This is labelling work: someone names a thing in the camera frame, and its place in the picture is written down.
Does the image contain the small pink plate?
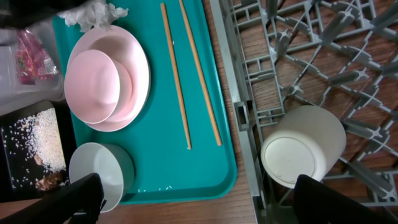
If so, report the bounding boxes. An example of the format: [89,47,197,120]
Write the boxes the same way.
[64,50,121,124]

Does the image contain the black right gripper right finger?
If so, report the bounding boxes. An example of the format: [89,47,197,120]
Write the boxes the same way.
[293,174,395,224]

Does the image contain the brown food scraps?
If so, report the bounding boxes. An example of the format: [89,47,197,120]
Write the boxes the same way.
[34,154,66,192]

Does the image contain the pile of rice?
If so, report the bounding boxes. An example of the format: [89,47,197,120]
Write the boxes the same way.
[6,107,67,187]

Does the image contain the wooden chopstick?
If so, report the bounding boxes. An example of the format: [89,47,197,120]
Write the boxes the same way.
[160,2,192,150]
[179,0,222,146]

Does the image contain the clear plastic bin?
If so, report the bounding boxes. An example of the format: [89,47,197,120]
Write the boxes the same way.
[1,20,65,114]

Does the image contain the teal plastic tray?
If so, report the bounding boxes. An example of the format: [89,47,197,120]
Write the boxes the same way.
[72,1,238,204]

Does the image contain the large pink plate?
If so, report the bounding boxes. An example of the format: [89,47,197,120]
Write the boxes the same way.
[67,26,150,132]

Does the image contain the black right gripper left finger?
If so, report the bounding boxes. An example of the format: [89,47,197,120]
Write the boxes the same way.
[1,173,106,224]

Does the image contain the white napkin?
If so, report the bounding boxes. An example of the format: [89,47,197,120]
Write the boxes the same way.
[58,0,129,33]

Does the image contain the red snack wrapper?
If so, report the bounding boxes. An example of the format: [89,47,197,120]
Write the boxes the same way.
[16,29,58,85]

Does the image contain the white cup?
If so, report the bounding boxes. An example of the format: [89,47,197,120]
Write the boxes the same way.
[260,105,346,189]

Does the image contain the grey dishwasher rack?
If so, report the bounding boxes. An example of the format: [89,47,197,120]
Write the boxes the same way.
[210,0,397,223]

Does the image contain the white bowl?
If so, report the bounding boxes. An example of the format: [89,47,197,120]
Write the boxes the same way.
[68,142,135,213]

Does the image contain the black food waste tray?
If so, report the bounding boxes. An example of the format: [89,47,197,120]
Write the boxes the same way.
[1,100,76,202]

